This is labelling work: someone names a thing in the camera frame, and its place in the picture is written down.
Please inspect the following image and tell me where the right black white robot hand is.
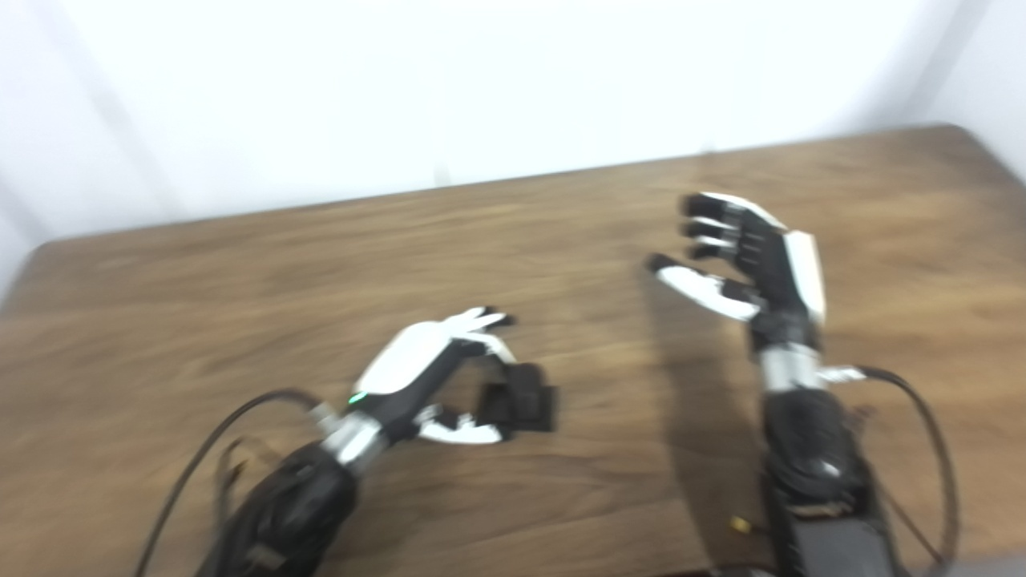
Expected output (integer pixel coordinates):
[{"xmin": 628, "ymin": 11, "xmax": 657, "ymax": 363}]
[{"xmin": 648, "ymin": 192, "xmax": 826, "ymax": 345}]

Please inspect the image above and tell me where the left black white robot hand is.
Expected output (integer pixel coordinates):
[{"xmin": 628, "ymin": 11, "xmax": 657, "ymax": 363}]
[{"xmin": 345, "ymin": 307, "xmax": 518, "ymax": 446}]

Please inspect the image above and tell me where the black peg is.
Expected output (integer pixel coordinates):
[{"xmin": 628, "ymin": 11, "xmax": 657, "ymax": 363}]
[{"xmin": 479, "ymin": 363, "xmax": 558, "ymax": 435}]

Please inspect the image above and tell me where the thin left wire yellow connector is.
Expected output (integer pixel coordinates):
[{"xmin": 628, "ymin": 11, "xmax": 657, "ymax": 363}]
[{"xmin": 212, "ymin": 437, "xmax": 251, "ymax": 523}]

